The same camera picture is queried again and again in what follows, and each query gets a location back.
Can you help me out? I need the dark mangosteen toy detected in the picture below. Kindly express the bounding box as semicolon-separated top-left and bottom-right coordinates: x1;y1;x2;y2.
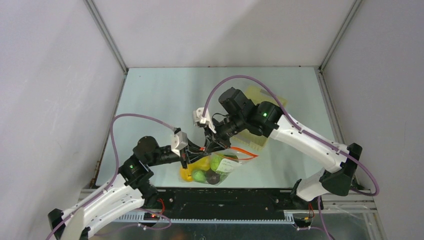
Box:
205;169;221;185

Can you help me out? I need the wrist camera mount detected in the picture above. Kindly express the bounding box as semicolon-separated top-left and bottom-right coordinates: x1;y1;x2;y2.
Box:
170;128;189;158
192;107;216;133

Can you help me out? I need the green watermelon toy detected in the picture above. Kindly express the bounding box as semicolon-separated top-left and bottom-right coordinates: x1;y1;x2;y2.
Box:
191;169;207;183

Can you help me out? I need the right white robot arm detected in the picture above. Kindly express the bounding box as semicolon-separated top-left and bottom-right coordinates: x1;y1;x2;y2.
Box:
193;87;362;209

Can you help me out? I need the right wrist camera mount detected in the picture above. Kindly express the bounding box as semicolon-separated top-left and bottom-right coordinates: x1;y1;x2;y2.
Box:
192;107;216;133

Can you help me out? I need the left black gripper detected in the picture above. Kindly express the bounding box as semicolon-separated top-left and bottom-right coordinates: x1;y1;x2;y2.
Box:
147;137;212;168

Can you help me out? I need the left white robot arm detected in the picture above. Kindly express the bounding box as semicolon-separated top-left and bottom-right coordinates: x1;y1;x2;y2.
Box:
47;132;208;240

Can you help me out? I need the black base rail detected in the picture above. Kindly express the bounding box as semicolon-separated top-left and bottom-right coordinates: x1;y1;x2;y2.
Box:
144;187;310;221

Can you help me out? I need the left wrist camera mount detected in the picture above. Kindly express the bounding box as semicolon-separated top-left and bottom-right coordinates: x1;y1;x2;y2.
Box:
170;128;189;158

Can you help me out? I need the cream plastic basket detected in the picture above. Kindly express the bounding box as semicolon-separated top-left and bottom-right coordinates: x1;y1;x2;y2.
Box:
236;85;288;152

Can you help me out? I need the clear zip top bag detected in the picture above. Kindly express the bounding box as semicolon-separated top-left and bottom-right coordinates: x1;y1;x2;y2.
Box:
179;146;258;185

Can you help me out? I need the yellow lemon toy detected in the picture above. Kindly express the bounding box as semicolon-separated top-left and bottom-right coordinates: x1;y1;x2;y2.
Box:
179;156;210;182

